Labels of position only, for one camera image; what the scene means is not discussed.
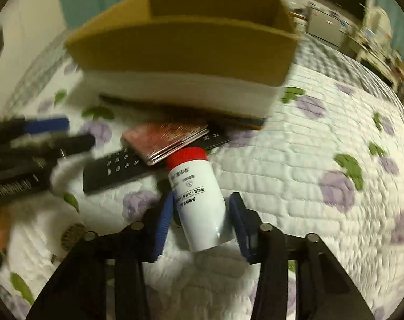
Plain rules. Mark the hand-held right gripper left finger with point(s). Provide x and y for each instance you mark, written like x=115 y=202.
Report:
x=163 y=221

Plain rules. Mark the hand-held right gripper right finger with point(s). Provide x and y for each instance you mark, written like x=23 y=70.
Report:
x=237 y=223

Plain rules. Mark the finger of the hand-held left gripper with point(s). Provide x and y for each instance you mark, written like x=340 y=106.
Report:
x=47 y=125
x=73 y=143

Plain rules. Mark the white bottle with red cap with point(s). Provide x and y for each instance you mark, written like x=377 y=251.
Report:
x=198 y=200

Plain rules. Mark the brown cardboard box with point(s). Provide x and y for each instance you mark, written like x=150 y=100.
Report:
x=185 y=46

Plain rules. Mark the black remote control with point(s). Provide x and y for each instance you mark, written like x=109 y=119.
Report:
x=115 y=170

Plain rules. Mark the floral quilted blanket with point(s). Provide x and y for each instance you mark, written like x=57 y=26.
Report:
x=305 y=186

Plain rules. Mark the brown round textured object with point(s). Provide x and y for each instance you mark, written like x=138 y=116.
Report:
x=72 y=237

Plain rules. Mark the pink red booklet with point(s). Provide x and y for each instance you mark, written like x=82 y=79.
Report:
x=165 y=140

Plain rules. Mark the small black card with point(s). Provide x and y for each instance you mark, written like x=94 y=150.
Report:
x=217 y=138

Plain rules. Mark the silver cabinet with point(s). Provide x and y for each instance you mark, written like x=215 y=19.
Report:
x=325 y=26

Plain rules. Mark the white desk with clutter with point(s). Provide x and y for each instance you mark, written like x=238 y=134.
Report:
x=378 y=46

